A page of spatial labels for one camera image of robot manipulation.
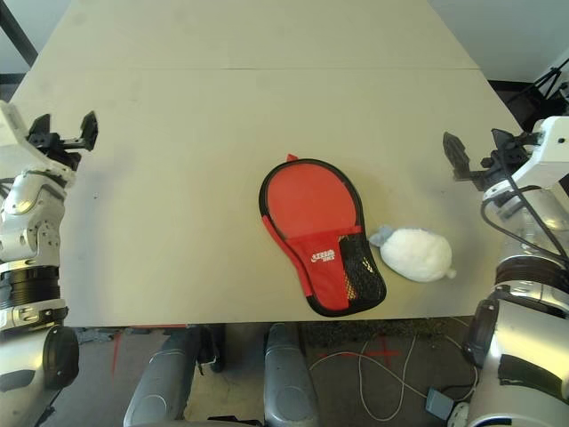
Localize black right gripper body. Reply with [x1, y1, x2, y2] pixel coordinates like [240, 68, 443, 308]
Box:
[457, 144, 533, 190]

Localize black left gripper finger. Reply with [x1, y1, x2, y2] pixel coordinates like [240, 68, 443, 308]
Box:
[79, 110, 98, 152]
[27, 114, 52, 137]

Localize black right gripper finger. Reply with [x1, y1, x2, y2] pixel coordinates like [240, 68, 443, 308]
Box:
[443, 131, 471, 181]
[490, 127, 517, 152]

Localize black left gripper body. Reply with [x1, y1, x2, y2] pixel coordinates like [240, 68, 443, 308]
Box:
[26, 132, 84, 168]

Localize white and grey plush toy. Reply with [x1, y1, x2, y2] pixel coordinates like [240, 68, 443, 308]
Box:
[367, 225, 458, 284]

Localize red and black paddle case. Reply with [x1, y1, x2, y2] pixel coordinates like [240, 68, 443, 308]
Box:
[259, 153, 387, 318]

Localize black bag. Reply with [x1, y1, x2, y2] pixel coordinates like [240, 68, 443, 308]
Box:
[517, 100, 569, 130]

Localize black tripod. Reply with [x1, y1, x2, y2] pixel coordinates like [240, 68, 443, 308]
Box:
[506, 57, 569, 103]

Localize speckled grey foam mat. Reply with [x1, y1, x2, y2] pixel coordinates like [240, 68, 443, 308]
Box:
[73, 327, 116, 346]

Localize red tape line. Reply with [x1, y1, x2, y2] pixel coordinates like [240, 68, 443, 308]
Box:
[110, 335, 124, 383]

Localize grey foot pedal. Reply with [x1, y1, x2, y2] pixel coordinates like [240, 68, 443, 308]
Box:
[424, 386, 455, 417]

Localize grey robot left leg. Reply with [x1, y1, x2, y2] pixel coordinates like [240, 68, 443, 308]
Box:
[124, 326, 223, 427]

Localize grey robot leg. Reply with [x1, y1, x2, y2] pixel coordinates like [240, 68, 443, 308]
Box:
[124, 326, 223, 427]
[262, 323, 320, 427]

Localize grey robot right leg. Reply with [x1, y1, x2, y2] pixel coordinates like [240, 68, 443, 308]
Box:
[262, 323, 320, 427]

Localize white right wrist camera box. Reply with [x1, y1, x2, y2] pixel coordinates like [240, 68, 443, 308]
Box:
[482, 116, 569, 201]

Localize black metal frame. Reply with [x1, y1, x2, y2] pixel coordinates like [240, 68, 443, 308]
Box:
[0, 6, 39, 70]

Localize white floor cable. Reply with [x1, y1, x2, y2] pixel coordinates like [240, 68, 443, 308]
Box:
[309, 333, 479, 422]

